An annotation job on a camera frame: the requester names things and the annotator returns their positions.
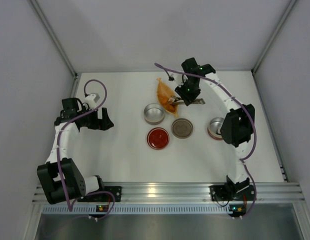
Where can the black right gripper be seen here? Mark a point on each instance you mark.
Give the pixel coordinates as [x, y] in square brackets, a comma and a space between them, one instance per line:
[184, 96]

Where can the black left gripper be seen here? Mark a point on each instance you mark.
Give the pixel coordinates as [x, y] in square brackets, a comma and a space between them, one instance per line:
[100, 120]

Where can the metal tongs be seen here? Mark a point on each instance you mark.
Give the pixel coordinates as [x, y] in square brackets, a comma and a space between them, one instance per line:
[180, 101]

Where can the orange fried food piece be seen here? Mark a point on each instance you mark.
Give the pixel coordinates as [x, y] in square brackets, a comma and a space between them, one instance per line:
[171, 108]
[163, 100]

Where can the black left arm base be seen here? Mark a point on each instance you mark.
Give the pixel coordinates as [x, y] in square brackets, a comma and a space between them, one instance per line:
[96, 197]

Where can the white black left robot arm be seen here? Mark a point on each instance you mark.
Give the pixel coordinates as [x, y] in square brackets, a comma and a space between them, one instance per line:
[59, 177]

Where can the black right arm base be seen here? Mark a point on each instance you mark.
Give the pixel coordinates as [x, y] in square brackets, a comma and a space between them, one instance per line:
[221, 193]

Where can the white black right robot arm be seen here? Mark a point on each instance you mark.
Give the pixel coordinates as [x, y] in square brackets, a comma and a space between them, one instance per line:
[237, 130]

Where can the woven bamboo basket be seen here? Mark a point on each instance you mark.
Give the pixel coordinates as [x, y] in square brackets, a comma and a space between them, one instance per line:
[165, 94]

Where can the grey round metal container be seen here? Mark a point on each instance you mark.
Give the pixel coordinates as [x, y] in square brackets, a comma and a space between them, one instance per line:
[154, 113]

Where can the red round metal container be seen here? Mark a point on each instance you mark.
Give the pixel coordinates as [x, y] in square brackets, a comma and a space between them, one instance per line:
[214, 128]

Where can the red round lid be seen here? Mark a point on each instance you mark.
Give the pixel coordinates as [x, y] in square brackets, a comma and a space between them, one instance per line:
[158, 138]

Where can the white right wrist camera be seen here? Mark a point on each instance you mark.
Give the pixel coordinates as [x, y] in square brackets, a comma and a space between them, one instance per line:
[176, 79]

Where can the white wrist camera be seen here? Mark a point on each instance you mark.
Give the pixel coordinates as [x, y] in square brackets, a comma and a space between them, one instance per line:
[176, 79]
[92, 100]

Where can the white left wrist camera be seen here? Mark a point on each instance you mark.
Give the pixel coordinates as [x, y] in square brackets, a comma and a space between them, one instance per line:
[92, 100]

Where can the aluminium mounting rail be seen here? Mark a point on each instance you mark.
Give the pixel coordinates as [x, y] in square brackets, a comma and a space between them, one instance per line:
[199, 192]

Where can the slotted grey cable duct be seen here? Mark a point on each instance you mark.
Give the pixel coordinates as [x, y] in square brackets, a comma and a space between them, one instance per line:
[138, 209]

